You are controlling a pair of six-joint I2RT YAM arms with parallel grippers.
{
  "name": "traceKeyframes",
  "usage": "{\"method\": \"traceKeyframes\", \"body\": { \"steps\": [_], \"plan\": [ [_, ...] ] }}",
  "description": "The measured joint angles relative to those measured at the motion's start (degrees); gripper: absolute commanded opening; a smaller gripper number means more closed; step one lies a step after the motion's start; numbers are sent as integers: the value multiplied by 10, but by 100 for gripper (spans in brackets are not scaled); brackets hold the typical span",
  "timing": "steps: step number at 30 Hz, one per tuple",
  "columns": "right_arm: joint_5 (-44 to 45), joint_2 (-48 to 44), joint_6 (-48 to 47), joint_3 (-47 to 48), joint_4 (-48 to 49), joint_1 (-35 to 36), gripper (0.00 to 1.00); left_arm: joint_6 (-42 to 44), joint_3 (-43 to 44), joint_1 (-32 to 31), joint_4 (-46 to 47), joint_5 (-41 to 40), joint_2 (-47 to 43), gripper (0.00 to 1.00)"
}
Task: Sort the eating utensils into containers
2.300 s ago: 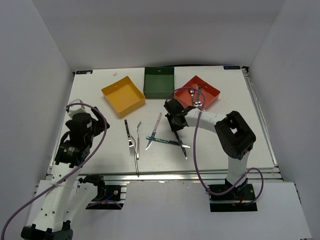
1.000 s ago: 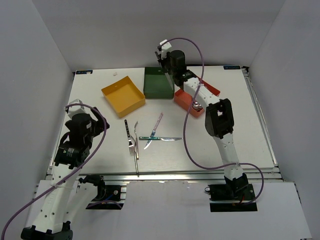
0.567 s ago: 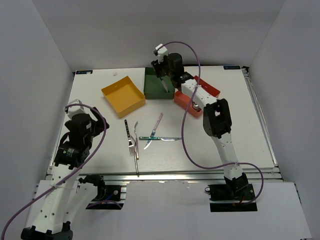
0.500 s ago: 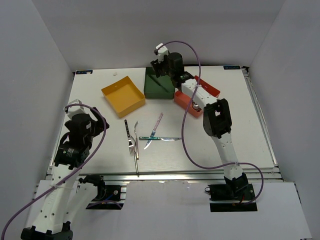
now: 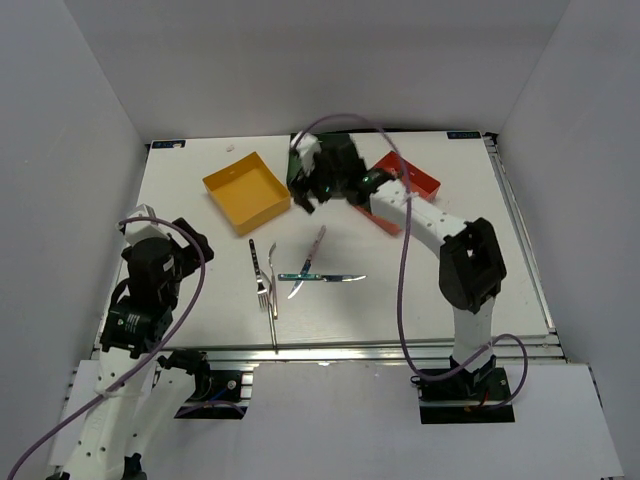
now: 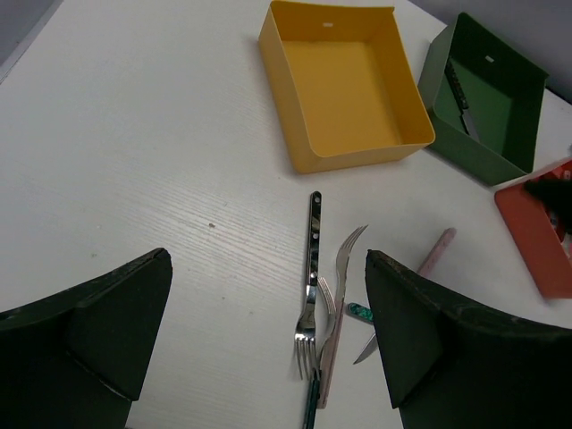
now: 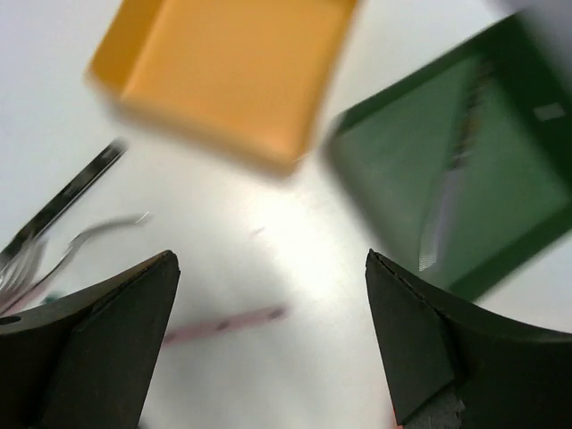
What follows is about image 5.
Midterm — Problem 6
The red square container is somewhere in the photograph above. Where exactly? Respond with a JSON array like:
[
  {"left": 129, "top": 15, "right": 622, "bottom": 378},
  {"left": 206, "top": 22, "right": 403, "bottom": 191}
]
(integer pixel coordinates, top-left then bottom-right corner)
[{"left": 357, "top": 151, "right": 441, "bottom": 237}]

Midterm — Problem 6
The blue label sticker left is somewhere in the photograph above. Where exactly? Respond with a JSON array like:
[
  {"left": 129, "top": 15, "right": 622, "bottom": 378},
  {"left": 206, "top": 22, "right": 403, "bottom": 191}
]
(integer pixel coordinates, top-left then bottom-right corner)
[{"left": 151, "top": 140, "right": 186, "bottom": 149}]

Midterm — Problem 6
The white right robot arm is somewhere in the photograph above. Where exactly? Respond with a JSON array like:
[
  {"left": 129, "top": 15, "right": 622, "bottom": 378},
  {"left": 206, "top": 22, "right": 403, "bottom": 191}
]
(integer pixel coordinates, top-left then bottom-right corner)
[{"left": 287, "top": 134, "right": 506, "bottom": 399}]

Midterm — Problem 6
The fork with pink handle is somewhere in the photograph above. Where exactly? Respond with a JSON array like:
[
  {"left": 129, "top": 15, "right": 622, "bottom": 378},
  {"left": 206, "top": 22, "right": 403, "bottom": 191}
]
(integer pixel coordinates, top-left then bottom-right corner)
[{"left": 268, "top": 242, "right": 279, "bottom": 320}]

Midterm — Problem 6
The fork with dark handle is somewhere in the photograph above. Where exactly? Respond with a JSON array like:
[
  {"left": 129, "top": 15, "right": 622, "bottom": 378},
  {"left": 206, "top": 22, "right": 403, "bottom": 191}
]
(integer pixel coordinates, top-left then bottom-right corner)
[{"left": 248, "top": 238, "right": 269, "bottom": 311}]

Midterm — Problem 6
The dark green square container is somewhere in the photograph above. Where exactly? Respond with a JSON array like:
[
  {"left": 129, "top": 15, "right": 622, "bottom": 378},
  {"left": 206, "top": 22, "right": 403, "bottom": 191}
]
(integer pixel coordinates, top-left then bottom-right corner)
[{"left": 286, "top": 132, "right": 353, "bottom": 196}]

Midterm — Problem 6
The yellow square container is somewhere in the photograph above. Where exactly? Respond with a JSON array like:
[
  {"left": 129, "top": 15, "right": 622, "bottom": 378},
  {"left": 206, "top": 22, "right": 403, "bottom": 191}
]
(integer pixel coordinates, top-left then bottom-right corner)
[{"left": 202, "top": 152, "right": 291, "bottom": 236}]

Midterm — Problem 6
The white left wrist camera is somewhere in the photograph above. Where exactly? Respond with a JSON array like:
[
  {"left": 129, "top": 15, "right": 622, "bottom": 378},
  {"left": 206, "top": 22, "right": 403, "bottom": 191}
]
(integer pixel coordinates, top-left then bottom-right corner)
[{"left": 116, "top": 204, "right": 169, "bottom": 247}]

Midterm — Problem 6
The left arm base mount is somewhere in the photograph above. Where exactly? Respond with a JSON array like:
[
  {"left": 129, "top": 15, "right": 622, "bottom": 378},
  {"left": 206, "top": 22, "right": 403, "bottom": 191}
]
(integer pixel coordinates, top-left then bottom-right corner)
[{"left": 155, "top": 349, "right": 248, "bottom": 420}]

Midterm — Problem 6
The knife with green handle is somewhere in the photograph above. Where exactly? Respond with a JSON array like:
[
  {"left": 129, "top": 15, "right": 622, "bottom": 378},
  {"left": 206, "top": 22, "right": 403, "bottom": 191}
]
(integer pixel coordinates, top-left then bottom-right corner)
[{"left": 276, "top": 273, "right": 366, "bottom": 283}]

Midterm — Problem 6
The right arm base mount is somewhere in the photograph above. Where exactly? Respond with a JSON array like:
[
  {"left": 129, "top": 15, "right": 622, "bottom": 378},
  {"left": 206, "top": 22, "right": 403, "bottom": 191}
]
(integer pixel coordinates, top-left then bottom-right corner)
[{"left": 411, "top": 368, "right": 515, "bottom": 425}]

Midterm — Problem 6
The blue label sticker right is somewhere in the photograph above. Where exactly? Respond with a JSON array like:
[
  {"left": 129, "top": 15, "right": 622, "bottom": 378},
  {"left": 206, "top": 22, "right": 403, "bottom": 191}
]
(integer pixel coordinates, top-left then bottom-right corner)
[{"left": 446, "top": 131, "right": 482, "bottom": 140}]

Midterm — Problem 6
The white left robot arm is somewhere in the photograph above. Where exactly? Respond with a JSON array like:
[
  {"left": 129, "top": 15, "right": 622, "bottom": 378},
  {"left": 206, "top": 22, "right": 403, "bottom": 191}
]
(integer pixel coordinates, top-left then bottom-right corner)
[{"left": 55, "top": 214, "right": 214, "bottom": 479}]

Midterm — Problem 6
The knife with pink handle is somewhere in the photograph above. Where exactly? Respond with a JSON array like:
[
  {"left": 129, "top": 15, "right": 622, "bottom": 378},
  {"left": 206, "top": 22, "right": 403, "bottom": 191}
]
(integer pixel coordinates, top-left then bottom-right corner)
[{"left": 287, "top": 225, "right": 327, "bottom": 300}]

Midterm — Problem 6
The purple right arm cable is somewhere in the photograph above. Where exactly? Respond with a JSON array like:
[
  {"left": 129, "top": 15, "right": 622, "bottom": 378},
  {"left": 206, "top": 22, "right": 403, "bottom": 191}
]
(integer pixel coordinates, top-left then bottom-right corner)
[{"left": 291, "top": 113, "right": 528, "bottom": 410}]

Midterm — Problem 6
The blue label sticker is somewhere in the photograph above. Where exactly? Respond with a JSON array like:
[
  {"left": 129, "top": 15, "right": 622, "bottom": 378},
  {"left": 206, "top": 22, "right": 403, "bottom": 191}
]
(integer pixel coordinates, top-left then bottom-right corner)
[
  {"left": 151, "top": 140, "right": 186, "bottom": 149},
  {"left": 446, "top": 131, "right": 482, "bottom": 140}
]

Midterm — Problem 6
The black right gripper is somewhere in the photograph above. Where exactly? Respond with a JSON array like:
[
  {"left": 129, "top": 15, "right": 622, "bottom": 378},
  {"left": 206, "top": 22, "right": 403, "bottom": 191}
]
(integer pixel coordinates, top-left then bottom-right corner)
[{"left": 286, "top": 149, "right": 345, "bottom": 217}]

